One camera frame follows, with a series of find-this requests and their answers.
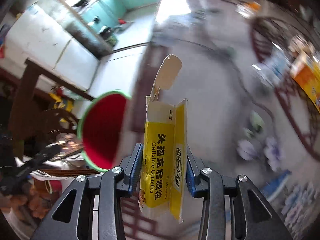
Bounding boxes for white refrigerator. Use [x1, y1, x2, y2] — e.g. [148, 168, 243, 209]
[1, 5, 99, 90]

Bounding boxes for dark wooden chair left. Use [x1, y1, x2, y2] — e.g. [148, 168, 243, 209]
[8, 59, 95, 158]

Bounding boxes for yellow medicine box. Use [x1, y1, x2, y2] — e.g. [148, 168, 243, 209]
[138, 54, 188, 223]

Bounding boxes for clear plastic wrapper blue label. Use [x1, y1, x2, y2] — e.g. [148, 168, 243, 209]
[252, 47, 290, 88]

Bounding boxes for black green kitchen bin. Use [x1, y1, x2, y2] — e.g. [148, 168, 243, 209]
[98, 26, 118, 47]

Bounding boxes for yellow juice carton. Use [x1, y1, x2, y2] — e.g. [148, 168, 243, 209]
[290, 51, 320, 112]

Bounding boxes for blue plastic packet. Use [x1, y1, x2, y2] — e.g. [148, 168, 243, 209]
[260, 170, 319, 239]

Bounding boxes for red green trash bin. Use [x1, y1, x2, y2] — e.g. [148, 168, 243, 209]
[77, 90, 131, 173]

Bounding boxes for red mop with dustpan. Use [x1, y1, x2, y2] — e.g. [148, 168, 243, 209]
[118, 18, 134, 27]

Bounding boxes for left hand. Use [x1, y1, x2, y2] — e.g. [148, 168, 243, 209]
[1, 193, 50, 221]

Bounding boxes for orange snack wrapper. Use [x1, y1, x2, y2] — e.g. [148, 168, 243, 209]
[236, 2, 261, 19]

